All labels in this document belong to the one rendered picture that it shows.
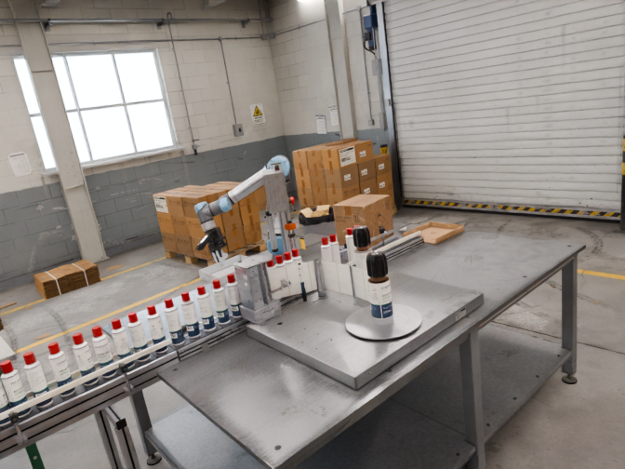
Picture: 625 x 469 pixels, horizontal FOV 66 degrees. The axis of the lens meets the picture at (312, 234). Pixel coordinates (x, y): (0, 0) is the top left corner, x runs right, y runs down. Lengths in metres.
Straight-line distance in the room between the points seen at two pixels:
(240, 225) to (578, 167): 3.98
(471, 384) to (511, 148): 4.59
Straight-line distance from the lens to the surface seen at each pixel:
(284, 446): 1.53
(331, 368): 1.75
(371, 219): 2.99
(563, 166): 6.29
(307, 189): 6.58
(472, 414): 2.33
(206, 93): 8.43
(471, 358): 2.17
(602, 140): 6.12
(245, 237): 6.07
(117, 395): 2.07
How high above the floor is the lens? 1.78
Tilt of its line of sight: 16 degrees down
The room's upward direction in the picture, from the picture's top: 9 degrees counter-clockwise
